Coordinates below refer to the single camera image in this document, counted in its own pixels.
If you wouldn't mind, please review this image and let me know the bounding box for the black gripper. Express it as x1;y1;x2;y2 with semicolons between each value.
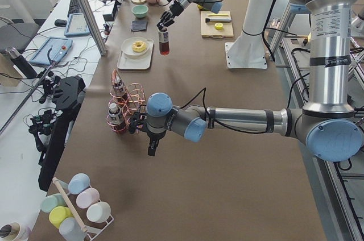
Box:
128;111;159;156
157;0;185;31

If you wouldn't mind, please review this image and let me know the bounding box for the tea bottle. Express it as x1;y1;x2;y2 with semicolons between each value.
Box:
158;27;169;56
108;103;126;133
113;76;128;103

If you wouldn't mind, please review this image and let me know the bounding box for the cream serving tray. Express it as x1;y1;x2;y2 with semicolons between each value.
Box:
117;39;154;70

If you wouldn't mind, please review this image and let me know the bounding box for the folded grey cloth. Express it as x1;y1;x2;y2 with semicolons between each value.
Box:
131;20;148;32

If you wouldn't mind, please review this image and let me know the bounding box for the mint green bowl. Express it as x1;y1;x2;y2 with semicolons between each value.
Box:
131;5;149;18

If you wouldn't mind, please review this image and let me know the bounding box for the glazed donut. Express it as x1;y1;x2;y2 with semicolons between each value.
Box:
131;40;147;53

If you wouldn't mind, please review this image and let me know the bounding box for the white round plate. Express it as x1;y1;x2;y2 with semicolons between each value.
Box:
122;37;152;57

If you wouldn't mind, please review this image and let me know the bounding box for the bamboo cutting board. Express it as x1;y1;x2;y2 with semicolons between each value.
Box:
200;11;234;38

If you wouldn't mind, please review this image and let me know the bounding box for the steel muddler black tip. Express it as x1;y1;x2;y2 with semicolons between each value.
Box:
205;18;231;23

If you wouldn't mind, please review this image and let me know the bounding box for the half lemon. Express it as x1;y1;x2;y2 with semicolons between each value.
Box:
214;22;224;30

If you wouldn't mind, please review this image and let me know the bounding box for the blue cup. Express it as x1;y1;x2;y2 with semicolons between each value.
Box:
68;173;90;195

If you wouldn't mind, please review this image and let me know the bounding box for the pink cup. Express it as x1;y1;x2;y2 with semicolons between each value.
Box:
76;188;100;209

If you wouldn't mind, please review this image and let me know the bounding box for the right teach pendant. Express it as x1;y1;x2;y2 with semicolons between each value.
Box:
64;13;90;37

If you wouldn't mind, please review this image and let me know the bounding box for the teach pendant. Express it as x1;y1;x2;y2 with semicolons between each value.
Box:
29;37;73;66
64;13;90;37

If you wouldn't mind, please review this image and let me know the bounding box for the cream cup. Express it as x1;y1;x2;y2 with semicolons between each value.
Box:
86;201;111;223

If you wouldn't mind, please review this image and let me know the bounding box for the black keyboard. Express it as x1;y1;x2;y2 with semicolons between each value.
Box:
67;0;82;17

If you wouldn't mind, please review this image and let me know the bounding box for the black computer mouse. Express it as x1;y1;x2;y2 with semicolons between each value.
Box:
54;19;67;27

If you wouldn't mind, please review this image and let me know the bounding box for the left teach pendant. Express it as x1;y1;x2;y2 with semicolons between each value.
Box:
29;37;73;66

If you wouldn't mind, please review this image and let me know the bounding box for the reacher grabber tool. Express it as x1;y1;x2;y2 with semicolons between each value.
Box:
0;47;62;136

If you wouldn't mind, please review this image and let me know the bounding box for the yellow cup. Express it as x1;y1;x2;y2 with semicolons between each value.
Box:
48;206;73;228

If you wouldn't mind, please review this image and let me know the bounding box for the green cup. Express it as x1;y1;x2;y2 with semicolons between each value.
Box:
40;193;67;213

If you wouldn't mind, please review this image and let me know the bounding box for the grey cup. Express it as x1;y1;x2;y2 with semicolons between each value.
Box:
59;217;86;241

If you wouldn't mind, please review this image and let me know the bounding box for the grey office chair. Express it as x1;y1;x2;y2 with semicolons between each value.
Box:
1;16;39;55

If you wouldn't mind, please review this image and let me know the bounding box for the black water bottle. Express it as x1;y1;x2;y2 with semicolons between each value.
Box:
5;47;38;79

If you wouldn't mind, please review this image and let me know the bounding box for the copper wire bottle rack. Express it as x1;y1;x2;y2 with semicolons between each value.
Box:
106;69;146;134

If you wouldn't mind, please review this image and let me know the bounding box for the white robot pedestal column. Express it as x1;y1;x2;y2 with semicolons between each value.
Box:
225;0;274;69

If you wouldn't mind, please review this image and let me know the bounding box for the aluminium frame post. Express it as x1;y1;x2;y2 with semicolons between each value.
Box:
78;0;107;56

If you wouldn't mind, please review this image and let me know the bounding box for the cup rack with wooden handle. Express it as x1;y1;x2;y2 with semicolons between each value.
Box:
52;177;114;240

